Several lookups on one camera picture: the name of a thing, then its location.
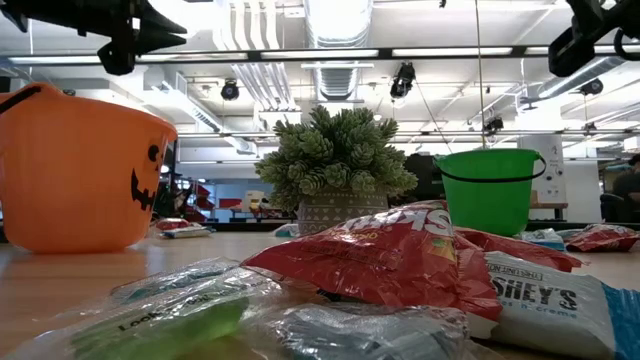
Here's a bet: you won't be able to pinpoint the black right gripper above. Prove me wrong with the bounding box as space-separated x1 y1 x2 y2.
547 0 640 79

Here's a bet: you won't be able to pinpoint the green plastic bucket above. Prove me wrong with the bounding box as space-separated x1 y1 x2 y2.
433 147 548 238

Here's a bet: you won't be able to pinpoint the red storage bins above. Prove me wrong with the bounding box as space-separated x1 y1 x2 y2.
187 182 217 224

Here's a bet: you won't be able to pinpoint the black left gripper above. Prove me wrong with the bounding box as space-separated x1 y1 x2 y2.
64 0 189 77

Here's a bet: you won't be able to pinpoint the black office chair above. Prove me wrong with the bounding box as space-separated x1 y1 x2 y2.
598 192 632 224

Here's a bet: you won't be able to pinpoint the white blue Hershey's bar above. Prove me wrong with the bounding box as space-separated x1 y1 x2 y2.
160 225 215 240
467 249 640 360

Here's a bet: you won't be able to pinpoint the white ceiling pipes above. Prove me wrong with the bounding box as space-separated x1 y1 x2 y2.
214 0 301 114

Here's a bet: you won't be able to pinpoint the person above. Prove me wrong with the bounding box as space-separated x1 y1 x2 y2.
612 152 640 224

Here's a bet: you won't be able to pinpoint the silver ribbed air duct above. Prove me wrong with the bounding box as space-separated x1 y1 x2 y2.
303 0 375 102

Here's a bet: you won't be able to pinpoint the wooden desk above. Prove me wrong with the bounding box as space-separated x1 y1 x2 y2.
528 201 570 221

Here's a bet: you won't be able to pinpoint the green wrapped hard candy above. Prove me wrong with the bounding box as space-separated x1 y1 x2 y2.
2 269 286 360

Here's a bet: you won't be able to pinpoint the black monitor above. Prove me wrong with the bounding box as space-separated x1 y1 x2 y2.
403 153 447 202

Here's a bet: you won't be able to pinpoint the white boxy air duct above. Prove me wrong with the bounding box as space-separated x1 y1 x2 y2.
144 64 259 156

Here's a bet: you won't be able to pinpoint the thin hanging cable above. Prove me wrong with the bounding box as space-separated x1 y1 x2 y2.
473 0 487 150

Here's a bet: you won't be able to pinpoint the black bar with light strips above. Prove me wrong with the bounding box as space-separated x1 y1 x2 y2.
0 43 640 67

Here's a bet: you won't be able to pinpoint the white pillar with signs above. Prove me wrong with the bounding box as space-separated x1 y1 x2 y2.
517 133 569 206

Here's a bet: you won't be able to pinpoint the orange pumpkin face bucket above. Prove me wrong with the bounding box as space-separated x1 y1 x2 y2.
0 82 180 254

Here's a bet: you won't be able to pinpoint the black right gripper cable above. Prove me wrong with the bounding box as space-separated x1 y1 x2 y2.
613 27 640 62

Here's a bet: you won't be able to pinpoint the faux succulent in patterned pot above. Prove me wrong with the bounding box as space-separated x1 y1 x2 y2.
253 103 419 237

